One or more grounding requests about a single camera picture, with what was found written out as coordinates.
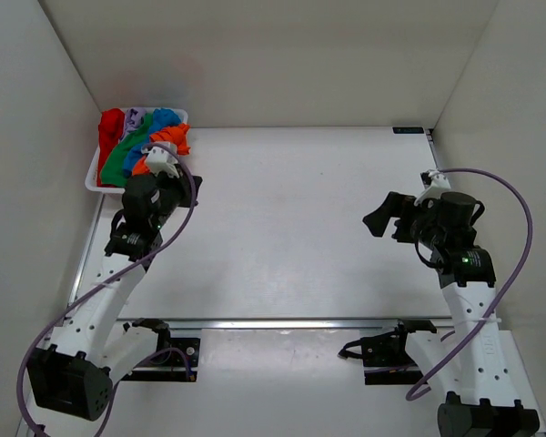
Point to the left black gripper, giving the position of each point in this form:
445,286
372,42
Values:
184,178

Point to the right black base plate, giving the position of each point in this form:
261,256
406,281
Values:
384,358

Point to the red t shirt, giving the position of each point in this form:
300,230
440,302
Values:
110,129

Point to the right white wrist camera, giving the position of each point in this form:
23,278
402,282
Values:
435,183

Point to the lavender t shirt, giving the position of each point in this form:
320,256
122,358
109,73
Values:
133,119

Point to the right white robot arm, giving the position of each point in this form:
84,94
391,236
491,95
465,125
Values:
474,378

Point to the dark table label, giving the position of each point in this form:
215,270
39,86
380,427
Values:
408,130

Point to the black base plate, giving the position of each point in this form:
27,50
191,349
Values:
171,366
384,358

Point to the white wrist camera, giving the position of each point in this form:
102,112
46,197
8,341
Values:
158,159
435,183

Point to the green t shirt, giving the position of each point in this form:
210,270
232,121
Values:
112,173

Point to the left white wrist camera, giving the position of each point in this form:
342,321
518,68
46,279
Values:
158,159

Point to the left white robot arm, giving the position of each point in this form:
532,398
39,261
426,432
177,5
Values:
75,374

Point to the white plastic basket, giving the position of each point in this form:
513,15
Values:
91,176

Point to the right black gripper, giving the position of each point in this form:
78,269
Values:
399,207

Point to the blue t shirt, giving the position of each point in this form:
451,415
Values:
162,118

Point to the orange t shirt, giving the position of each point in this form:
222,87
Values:
177,136

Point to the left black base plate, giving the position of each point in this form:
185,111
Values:
171,366

